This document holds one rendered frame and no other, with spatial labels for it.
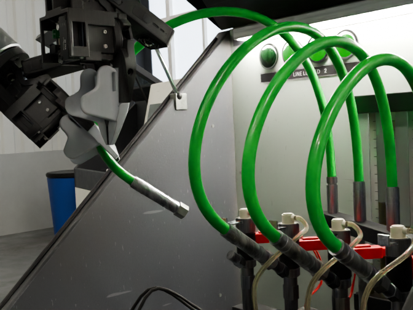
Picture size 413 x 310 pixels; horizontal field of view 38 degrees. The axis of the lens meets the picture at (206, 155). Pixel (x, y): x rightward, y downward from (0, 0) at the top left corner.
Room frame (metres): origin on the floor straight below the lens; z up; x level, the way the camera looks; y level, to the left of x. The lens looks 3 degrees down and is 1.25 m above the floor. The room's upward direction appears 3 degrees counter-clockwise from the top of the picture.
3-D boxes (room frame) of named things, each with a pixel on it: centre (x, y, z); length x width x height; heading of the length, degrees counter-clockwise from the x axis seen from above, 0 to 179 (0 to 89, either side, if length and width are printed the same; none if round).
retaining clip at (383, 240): (0.64, -0.20, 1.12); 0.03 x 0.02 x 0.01; 131
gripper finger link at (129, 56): (0.69, 0.10, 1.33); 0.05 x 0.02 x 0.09; 41
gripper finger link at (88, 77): (0.71, 0.14, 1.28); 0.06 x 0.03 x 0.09; 131
